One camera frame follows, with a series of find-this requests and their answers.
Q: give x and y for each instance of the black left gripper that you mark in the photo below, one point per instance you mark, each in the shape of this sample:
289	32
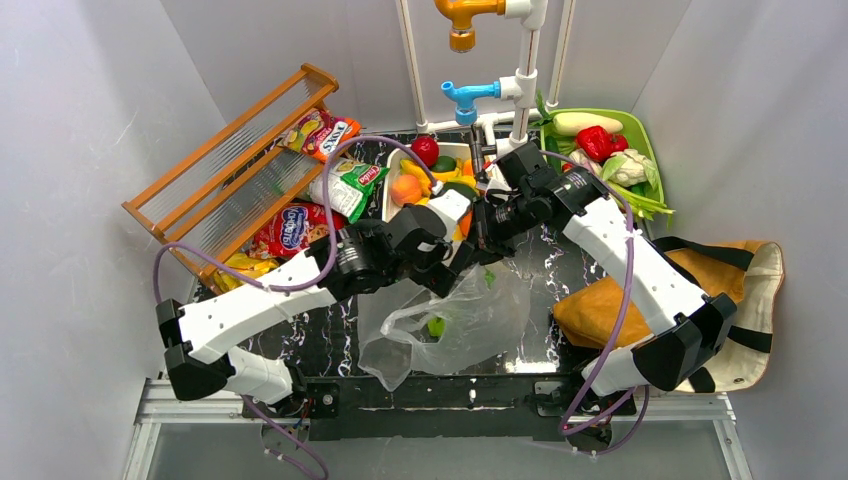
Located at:
437	275

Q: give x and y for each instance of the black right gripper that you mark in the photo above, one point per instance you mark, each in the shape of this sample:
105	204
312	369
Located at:
482	240

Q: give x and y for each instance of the clear lemon print plastic bag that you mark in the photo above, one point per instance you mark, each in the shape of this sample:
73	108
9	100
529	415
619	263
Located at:
486	314

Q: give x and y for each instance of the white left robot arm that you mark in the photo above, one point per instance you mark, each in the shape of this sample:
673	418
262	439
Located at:
202	353

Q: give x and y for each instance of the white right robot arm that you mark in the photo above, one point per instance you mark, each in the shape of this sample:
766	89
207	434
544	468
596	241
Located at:
687	325

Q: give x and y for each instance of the green cucumber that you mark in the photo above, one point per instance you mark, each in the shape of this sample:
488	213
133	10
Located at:
550	144

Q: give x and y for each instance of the peach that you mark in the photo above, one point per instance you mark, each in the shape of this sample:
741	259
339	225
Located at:
405	189

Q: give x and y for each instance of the orange fruit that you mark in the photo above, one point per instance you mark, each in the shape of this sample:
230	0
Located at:
463	227

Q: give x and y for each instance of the white radish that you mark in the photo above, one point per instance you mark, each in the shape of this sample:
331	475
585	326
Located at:
571	123

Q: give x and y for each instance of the red bell pepper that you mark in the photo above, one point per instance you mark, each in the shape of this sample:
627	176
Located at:
598	144

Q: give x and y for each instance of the yellow banana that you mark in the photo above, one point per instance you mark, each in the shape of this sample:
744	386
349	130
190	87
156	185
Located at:
410	167

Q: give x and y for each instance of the green chips bag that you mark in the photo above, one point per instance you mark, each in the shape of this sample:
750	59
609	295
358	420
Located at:
350	184

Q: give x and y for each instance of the green avocado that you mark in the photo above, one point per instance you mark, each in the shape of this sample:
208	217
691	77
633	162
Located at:
444	164

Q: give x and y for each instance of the white fruit tray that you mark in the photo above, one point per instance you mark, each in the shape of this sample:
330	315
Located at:
462	175

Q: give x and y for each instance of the cauliflower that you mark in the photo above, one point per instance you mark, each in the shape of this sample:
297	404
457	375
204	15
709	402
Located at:
629	167

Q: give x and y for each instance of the red pomegranate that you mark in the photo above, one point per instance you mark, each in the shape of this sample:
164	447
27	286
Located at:
427	149

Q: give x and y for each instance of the green beans bunch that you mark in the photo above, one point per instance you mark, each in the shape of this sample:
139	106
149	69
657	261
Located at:
641	207

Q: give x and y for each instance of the green vegetable tray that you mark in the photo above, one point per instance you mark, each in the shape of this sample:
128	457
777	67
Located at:
633	131

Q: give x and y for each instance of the blue tap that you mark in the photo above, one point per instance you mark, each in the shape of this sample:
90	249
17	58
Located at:
466	112

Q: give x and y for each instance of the red snack bag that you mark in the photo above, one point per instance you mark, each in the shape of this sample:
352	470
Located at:
292	230

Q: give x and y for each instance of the orange yox snack bag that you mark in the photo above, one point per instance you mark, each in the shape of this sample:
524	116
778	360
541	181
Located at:
318	133

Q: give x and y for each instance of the orange tap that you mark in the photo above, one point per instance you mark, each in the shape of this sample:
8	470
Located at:
462	36

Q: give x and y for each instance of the yellow snack wrapper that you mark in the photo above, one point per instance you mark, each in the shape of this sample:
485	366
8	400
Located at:
244	265

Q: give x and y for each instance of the wooden dish rack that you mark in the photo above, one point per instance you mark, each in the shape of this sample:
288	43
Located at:
219	196

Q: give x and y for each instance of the orange canvas tote bag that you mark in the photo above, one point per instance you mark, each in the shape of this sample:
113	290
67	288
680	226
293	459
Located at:
750	272

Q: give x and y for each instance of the white pvc pipe frame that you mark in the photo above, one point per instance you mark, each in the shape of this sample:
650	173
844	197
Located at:
504	120

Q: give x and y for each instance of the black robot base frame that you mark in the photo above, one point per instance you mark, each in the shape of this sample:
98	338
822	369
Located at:
474	404

